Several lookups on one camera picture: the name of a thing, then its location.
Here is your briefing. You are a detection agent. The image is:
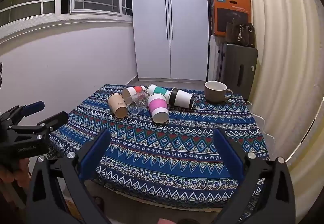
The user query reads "grey suitcase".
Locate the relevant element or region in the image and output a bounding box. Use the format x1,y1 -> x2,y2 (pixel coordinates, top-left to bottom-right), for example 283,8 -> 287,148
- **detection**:
218,42 -> 259,101

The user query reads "dark handbag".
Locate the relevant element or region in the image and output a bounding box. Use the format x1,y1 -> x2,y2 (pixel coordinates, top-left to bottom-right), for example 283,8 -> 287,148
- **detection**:
225,21 -> 255,48

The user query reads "white cup with teal sleeve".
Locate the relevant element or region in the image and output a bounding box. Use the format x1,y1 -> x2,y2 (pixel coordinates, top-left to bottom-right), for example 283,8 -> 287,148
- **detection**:
147,84 -> 173,99

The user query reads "orange cardboard box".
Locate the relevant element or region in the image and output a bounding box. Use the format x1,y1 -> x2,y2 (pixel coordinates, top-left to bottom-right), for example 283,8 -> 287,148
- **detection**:
211,0 -> 252,37

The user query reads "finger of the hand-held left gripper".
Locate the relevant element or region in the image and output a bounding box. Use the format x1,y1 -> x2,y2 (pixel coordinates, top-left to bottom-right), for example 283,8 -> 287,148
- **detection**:
8,111 -> 69,142
0,101 -> 45,126

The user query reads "white wardrobe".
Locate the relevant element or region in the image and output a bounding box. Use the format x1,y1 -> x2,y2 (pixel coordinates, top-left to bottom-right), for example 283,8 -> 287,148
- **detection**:
132,0 -> 209,81

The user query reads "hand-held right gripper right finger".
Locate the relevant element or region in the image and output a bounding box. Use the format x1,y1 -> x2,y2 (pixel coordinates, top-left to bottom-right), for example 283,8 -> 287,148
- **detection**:
213,128 -> 296,224

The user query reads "white cup with black sleeve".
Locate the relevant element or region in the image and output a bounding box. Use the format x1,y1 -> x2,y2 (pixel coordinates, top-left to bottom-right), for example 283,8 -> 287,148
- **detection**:
167,87 -> 196,109

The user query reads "clear plastic cup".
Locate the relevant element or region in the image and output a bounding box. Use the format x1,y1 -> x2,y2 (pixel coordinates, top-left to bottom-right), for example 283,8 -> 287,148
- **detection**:
126,91 -> 148,115

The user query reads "white cup with red sleeve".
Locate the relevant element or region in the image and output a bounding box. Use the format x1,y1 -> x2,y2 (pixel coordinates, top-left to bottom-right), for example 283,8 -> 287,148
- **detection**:
122,85 -> 146,103

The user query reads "blue patterned tablecloth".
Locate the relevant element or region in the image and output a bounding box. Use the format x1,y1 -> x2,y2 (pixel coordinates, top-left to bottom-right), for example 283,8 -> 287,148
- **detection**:
48,84 -> 270,208

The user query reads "white cable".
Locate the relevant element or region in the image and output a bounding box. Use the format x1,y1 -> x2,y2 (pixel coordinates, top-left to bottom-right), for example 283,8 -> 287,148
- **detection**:
247,100 -> 276,143

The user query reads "cream curtain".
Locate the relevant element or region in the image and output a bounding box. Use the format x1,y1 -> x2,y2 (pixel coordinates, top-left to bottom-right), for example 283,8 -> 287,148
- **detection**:
233,0 -> 324,189

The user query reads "grey ceramic mug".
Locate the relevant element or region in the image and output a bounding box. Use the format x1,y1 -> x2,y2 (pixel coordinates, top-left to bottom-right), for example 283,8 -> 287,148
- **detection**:
204,81 -> 233,103

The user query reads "brown paper cup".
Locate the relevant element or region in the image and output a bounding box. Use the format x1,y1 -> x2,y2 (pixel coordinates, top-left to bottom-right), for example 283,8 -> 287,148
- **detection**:
108,93 -> 129,118

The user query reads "white cup with pink sleeve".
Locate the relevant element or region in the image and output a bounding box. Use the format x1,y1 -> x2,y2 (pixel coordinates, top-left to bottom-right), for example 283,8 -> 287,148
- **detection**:
147,93 -> 169,124

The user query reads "person's left hand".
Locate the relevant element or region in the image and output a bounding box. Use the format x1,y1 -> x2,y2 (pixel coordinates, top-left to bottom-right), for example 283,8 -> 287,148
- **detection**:
0,157 -> 30,189

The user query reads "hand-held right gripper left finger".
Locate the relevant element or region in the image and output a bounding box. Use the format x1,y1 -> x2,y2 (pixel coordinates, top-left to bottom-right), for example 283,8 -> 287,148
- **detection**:
25,128 -> 112,224

